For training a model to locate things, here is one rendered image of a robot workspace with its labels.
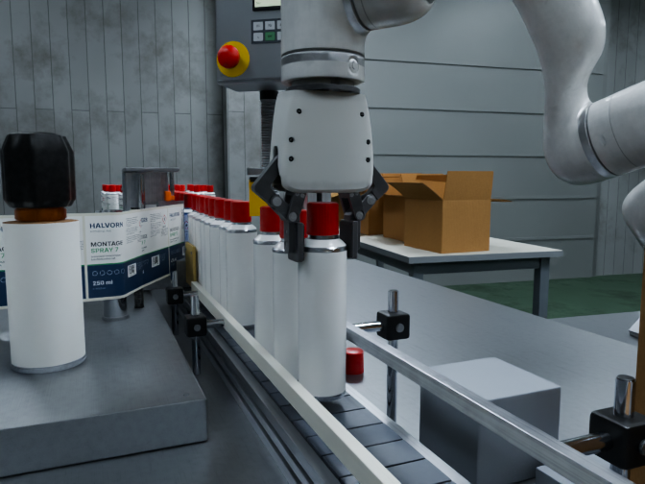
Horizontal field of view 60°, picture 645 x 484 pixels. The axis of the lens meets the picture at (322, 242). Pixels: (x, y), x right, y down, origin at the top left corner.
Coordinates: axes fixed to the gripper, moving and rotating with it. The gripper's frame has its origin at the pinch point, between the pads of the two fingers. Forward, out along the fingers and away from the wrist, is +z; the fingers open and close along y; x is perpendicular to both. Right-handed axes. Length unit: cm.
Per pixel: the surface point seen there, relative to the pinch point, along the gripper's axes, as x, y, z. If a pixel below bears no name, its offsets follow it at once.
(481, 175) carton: -155, -143, -8
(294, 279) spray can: -6.5, 0.8, 5.1
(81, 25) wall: -468, 25, -132
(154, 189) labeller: -75, 9, -4
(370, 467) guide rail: 19.3, 4.2, 14.1
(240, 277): -32.5, 0.7, 9.1
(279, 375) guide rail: -1.2, 4.4, 14.3
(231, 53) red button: -40.7, -0.5, -27.2
